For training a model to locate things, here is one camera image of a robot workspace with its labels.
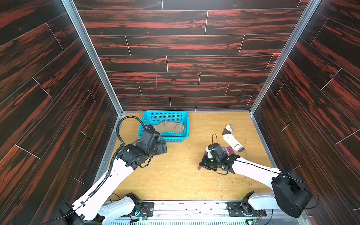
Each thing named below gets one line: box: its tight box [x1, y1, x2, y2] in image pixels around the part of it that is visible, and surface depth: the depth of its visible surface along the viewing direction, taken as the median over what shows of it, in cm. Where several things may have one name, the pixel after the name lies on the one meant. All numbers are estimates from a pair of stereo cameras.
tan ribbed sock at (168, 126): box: [152, 120, 184, 134], surface depth 108 cm
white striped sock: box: [222, 123, 245, 152], surface depth 105 cm
